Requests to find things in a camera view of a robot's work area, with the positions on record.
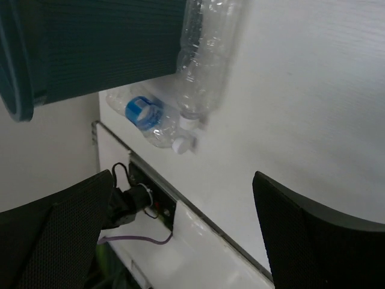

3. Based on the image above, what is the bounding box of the clear unlabelled plastic bottle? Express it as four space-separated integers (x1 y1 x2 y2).
176 1 246 130

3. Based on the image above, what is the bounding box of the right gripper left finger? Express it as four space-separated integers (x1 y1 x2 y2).
1 170 113 288

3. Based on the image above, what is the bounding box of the clear bottle blue label lying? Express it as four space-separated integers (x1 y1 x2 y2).
106 83 194 155

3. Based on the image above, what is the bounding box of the dark teal plastic bin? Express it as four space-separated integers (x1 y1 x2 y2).
1 1 186 122

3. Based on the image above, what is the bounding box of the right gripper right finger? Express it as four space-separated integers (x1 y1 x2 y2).
253 172 384 288

